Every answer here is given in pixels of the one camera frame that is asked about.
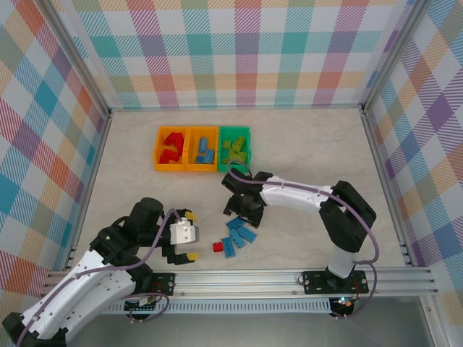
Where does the green plastic bin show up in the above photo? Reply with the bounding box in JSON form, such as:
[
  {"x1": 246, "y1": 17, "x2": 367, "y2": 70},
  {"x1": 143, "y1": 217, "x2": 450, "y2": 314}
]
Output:
[{"x1": 216, "y1": 124, "x2": 252, "y2": 174}]

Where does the orange plastic bin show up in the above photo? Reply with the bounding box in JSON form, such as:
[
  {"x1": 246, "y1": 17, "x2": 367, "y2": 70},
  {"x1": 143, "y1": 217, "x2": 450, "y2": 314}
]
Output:
[
  {"x1": 152, "y1": 124, "x2": 190, "y2": 172},
  {"x1": 184, "y1": 125, "x2": 221, "y2": 172}
]

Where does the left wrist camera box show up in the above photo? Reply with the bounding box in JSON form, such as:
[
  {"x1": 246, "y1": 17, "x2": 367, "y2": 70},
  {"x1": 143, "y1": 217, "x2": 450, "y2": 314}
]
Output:
[{"x1": 169, "y1": 218, "x2": 202, "y2": 246}]

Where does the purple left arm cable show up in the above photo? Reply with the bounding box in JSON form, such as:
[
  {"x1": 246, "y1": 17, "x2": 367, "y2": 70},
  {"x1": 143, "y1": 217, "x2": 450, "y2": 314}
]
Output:
[{"x1": 14, "y1": 208, "x2": 182, "y2": 344}]

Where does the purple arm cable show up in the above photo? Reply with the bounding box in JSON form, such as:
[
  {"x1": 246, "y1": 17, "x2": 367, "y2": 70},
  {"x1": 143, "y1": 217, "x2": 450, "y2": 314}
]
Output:
[
  {"x1": 226, "y1": 160, "x2": 381, "y2": 321},
  {"x1": 14, "y1": 208, "x2": 182, "y2": 344}
]

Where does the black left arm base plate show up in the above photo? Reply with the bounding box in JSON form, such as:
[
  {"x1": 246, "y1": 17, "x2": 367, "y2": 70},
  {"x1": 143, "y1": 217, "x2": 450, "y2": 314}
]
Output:
[{"x1": 144, "y1": 272, "x2": 177, "y2": 298}]

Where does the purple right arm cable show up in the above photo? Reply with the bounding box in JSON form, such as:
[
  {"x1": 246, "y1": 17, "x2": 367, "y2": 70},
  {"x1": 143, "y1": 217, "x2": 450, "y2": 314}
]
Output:
[{"x1": 226, "y1": 160, "x2": 381, "y2": 321}]

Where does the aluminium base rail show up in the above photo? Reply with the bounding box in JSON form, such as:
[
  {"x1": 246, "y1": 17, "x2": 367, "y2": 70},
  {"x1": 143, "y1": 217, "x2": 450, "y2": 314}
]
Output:
[{"x1": 43, "y1": 267, "x2": 441, "y2": 299}]

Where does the aluminium frame rail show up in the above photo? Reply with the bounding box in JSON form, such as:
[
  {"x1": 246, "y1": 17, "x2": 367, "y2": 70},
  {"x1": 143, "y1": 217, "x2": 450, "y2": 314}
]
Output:
[
  {"x1": 63, "y1": 110, "x2": 114, "y2": 273},
  {"x1": 108, "y1": 103, "x2": 366, "y2": 112},
  {"x1": 360, "y1": 108, "x2": 417, "y2": 268}
]

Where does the white slotted cable duct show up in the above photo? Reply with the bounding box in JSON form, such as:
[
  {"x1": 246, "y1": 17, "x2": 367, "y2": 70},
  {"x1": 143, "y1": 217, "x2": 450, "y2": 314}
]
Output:
[{"x1": 104, "y1": 298, "x2": 333, "y2": 315}]

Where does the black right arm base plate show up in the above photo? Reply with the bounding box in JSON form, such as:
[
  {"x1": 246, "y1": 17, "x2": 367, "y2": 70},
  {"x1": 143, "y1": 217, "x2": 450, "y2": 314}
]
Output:
[{"x1": 301, "y1": 269, "x2": 370, "y2": 296}]

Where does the aluminium frame post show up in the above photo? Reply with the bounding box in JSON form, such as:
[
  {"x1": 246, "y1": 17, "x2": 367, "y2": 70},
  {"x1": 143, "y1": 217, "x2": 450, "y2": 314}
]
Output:
[
  {"x1": 40, "y1": 0, "x2": 113, "y2": 119},
  {"x1": 360, "y1": 0, "x2": 433, "y2": 115}
]

